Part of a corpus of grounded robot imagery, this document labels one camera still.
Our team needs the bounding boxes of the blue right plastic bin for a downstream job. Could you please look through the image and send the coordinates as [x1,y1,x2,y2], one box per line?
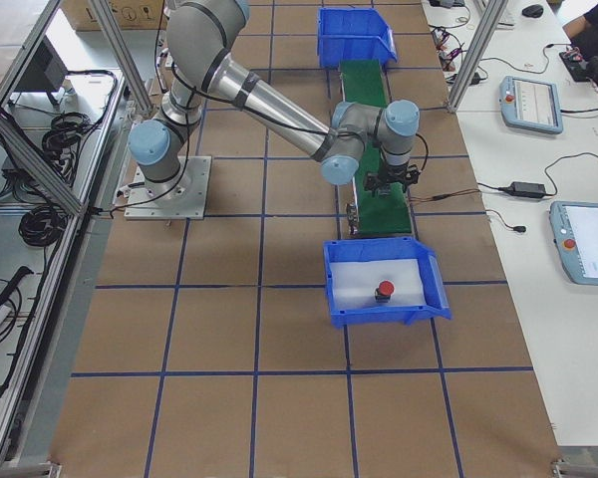
[323,237,452,328]

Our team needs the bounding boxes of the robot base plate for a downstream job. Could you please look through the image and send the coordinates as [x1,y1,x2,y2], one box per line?
[124,155,212,220]

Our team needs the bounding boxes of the lower teach pendant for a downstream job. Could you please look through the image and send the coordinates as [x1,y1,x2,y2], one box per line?
[549,201,598,286]

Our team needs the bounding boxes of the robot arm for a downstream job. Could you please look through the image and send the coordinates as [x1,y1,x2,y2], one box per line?
[129,1,421,194]

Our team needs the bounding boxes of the blue plastic bin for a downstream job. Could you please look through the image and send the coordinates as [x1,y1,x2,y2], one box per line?
[323,237,452,328]
[317,7,398,69]

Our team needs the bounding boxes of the coiled black cables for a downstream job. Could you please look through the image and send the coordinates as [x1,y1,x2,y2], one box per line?
[19,113,101,246]

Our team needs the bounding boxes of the red black wire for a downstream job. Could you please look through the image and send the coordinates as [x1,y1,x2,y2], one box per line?
[408,188,481,204]

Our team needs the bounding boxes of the teach pendant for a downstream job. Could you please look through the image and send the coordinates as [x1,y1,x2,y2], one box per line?
[499,76,563,134]
[549,201,598,286]

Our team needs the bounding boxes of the white foam pad right bin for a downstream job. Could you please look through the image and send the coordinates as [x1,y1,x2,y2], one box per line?
[331,259,426,310]

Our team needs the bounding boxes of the aluminium frame post right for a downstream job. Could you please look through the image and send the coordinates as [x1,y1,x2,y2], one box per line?
[447,0,507,113]

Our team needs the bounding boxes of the green conveyor belt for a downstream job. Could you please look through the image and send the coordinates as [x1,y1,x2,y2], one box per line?
[339,60,412,237]

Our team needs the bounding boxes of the red push button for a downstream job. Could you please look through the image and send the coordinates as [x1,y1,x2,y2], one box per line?
[375,280,395,303]

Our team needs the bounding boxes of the aluminium frame left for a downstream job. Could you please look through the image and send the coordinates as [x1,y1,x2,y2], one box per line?
[0,1,149,477]

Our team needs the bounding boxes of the black power brick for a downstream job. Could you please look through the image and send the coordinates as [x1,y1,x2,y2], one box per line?
[498,181,547,199]

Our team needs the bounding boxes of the upper teach pendant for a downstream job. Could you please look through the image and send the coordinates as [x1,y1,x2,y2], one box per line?
[499,76,563,134]

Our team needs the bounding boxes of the cardboard box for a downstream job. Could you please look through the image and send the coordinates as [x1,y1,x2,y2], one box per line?
[61,0,167,31]

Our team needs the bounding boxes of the blue left plastic bin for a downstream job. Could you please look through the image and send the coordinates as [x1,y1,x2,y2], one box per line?
[317,7,398,69]

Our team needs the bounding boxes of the black computer mouse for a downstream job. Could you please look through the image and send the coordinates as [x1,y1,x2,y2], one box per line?
[521,4,544,18]

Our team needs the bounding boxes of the white side table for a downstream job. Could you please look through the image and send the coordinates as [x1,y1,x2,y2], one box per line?
[457,11,598,446]

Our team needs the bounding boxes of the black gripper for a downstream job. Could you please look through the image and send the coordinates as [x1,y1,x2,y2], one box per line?
[363,163,421,192]

